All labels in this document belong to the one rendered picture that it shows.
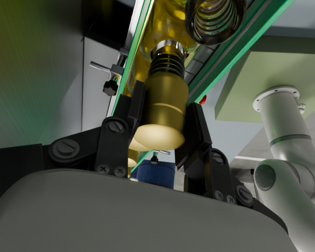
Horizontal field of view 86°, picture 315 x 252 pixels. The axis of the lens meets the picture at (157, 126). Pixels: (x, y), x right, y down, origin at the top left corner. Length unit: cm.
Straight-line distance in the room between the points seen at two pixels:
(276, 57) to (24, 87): 51
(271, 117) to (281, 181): 21
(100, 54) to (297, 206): 52
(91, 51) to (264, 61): 44
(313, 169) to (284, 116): 15
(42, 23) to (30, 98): 8
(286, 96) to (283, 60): 12
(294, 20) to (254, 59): 13
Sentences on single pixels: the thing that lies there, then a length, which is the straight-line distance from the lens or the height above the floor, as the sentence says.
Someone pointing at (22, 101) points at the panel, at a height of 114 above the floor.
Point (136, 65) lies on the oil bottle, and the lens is 20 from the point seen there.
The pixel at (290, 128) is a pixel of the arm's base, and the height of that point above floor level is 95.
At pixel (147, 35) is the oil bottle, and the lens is 17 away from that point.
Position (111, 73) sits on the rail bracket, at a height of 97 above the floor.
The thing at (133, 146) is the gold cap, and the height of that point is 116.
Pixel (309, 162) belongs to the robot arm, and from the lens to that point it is 55.
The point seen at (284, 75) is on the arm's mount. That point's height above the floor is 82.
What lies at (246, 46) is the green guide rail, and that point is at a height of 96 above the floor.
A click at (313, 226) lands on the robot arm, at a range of 42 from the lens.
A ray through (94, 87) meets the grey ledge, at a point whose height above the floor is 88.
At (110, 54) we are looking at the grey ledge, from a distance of 46.
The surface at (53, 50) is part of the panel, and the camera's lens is 25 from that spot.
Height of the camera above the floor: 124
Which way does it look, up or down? 34 degrees down
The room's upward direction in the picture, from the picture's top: 172 degrees counter-clockwise
